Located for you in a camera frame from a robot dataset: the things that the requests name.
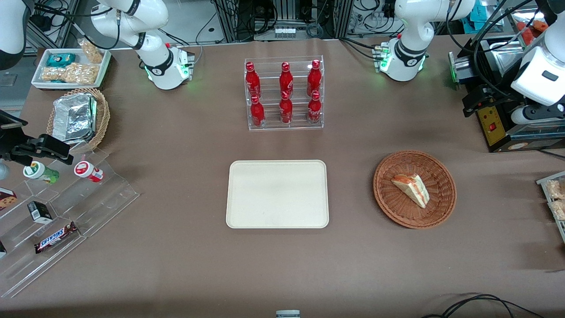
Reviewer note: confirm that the teal snack packet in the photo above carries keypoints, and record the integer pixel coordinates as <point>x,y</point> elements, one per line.
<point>61,59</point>

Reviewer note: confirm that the triangular sandwich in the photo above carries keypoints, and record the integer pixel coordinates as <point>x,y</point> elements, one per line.
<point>415,190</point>

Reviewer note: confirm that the brown cookie box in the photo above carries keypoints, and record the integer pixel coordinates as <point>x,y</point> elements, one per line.
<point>6,199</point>

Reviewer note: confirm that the green yogurt drink bottle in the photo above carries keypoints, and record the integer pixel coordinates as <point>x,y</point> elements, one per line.
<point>40,172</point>

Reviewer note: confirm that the red yogurt drink bottle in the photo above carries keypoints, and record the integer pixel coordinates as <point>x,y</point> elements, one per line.
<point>87,171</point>

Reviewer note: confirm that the light tan wicker basket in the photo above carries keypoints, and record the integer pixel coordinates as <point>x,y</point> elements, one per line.
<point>103,119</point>

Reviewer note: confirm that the small black carton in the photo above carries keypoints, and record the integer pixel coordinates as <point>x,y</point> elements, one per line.
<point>39,212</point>

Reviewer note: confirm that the clear acrylic stepped display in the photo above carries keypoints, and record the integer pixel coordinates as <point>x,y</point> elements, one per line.
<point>110,194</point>

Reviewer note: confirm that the white plastic snack tray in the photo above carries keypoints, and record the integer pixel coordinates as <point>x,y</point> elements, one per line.
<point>39,67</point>

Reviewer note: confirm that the clear acrylic bottle rack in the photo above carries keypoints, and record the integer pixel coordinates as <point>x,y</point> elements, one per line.
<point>300,126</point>

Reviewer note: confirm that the brown Snickers bar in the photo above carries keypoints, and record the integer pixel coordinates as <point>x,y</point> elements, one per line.
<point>55,237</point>

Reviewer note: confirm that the black machine with yellow panel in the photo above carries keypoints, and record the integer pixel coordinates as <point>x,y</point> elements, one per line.
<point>512,137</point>

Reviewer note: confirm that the red cola bottle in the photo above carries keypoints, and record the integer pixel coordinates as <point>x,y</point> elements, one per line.
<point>314,110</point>
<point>286,110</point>
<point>252,81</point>
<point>314,79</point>
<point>257,114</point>
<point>286,81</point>

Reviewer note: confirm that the round brown wicker basket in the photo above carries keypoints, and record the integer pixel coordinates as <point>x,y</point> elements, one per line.
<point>397,207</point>

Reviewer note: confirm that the silver foil package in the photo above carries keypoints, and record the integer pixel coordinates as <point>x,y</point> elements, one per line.
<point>73,119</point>

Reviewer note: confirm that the cream rectangular tray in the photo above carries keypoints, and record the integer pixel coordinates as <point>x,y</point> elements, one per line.
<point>277,194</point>

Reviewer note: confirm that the aluminium frame rack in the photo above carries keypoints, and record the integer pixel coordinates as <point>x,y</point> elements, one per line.
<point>227,20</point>

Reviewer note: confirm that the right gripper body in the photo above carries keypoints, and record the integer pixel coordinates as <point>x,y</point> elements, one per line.
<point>8,142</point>

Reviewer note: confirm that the teal box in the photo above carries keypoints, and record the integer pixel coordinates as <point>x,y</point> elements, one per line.
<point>482,12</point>

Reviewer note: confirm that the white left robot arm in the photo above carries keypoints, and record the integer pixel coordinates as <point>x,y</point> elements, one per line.
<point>412,26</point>

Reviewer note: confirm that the clear rice cracker bag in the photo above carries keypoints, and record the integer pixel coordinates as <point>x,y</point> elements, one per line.
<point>558,210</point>
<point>556,189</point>

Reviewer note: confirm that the large clear peanut bag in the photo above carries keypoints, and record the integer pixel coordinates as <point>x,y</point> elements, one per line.
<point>70,74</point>

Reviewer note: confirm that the small clear peanut bag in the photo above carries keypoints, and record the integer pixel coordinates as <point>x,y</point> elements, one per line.
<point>92,52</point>

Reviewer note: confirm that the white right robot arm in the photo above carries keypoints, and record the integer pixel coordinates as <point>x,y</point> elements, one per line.
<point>132,17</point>

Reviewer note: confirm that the grey device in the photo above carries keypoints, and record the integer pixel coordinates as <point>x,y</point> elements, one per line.
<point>288,314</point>

